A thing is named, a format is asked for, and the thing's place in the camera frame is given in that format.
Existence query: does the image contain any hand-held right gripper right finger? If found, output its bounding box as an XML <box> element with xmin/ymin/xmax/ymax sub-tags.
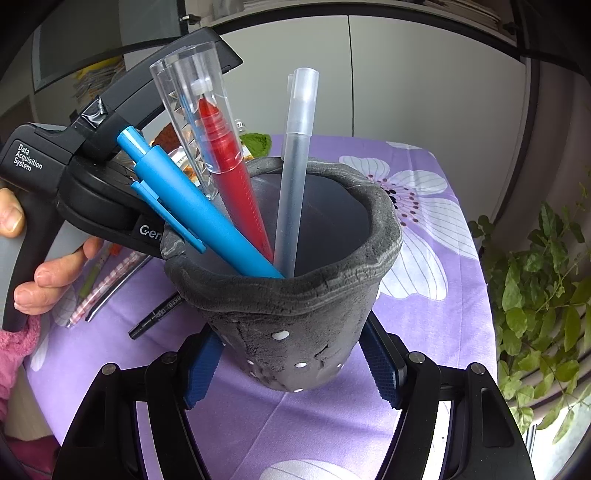
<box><xmin>359</xmin><ymin>313</ymin><xmax>539</xmax><ymax>480</ymax></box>

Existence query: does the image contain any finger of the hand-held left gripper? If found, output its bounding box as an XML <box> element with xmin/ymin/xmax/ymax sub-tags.
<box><xmin>68</xmin><ymin>27</ymin><xmax>245</xmax><ymax>158</ymax></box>

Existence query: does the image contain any wide stack of worn booklets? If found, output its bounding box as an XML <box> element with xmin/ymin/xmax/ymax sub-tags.
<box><xmin>416</xmin><ymin>0</ymin><xmax>502</xmax><ymax>29</ymax></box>

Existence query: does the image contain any person's left forearm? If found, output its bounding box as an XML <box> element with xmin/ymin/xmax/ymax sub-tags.
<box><xmin>0</xmin><ymin>318</ymin><xmax>63</xmax><ymax>480</ymax></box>

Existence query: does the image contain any translucent white pen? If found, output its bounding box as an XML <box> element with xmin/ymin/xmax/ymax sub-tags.
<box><xmin>273</xmin><ymin>68</ymin><xmax>320</xmax><ymax>278</ymax></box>

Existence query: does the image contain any grey pen holder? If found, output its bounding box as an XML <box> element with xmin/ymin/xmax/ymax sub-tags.
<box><xmin>161</xmin><ymin>157</ymin><xmax>403</xmax><ymax>393</ymax></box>

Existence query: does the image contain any blue pen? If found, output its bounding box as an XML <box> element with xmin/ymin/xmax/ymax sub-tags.
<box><xmin>116</xmin><ymin>127</ymin><xmax>284</xmax><ymax>279</ymax></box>

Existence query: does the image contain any purple floral tablecloth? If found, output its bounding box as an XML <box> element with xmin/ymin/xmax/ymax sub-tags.
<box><xmin>25</xmin><ymin>134</ymin><xmax>497</xmax><ymax>480</ymax></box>

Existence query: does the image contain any green leafy potted plant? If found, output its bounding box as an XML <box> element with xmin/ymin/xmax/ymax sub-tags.
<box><xmin>468</xmin><ymin>182</ymin><xmax>591</xmax><ymax>444</ymax></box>

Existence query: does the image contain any grey pink curtain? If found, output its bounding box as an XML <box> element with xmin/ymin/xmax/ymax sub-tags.
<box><xmin>531</xmin><ymin>28</ymin><xmax>591</xmax><ymax>232</ymax></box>

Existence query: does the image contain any black marker pen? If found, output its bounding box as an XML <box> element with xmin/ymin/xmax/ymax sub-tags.
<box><xmin>128</xmin><ymin>291</ymin><xmax>185</xmax><ymax>341</ymax></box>

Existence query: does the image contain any pink checkered pen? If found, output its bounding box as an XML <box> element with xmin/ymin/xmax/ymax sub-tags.
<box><xmin>67</xmin><ymin>251</ymin><xmax>141</xmax><ymax>328</ymax></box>

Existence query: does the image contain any green highlighter pen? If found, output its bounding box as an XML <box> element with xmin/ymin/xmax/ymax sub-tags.
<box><xmin>78</xmin><ymin>244</ymin><xmax>114</xmax><ymax>301</ymax></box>

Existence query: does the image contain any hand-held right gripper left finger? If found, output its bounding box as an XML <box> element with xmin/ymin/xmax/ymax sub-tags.
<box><xmin>53</xmin><ymin>331</ymin><xmax>225</xmax><ymax>480</ymax></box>

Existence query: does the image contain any dark glass cabinet door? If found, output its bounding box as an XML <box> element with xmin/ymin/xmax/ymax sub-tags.
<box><xmin>32</xmin><ymin>0</ymin><xmax>185</xmax><ymax>90</ymax></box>

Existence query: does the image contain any red pen with clear cap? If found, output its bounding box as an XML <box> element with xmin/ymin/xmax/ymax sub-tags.
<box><xmin>150</xmin><ymin>41</ymin><xmax>275</xmax><ymax>261</ymax></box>

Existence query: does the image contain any pile of books on floor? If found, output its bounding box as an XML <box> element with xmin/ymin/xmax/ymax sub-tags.
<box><xmin>71</xmin><ymin>65</ymin><xmax>127</xmax><ymax>101</ymax></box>

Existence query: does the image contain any person's left hand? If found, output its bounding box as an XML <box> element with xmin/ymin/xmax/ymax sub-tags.
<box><xmin>0</xmin><ymin>188</ymin><xmax>105</xmax><ymax>315</ymax></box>

